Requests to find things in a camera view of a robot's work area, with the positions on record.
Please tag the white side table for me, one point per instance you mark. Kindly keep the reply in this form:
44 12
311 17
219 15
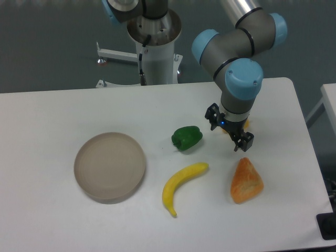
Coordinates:
325 104

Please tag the yellow banana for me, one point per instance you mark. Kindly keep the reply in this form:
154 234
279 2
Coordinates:
178 179

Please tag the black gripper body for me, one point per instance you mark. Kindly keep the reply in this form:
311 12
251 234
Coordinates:
234 129

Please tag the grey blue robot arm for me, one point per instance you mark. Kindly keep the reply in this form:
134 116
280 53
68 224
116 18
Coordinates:
227 58

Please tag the green bell pepper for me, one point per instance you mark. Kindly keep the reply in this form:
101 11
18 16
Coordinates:
186 137

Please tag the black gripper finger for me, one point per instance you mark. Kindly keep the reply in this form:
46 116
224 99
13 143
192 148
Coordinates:
213 116
243 141

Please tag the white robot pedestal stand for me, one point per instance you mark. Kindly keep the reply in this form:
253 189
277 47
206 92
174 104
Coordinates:
155 55

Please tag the yellow bell pepper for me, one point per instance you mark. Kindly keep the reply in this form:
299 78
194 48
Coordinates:
246 126

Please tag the black clamp at table edge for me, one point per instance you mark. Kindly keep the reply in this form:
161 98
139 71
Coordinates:
326 223

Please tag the orange triangular pastry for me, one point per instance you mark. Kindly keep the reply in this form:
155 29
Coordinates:
246 182

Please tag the beige round plate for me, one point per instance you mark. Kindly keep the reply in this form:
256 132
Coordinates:
110 167

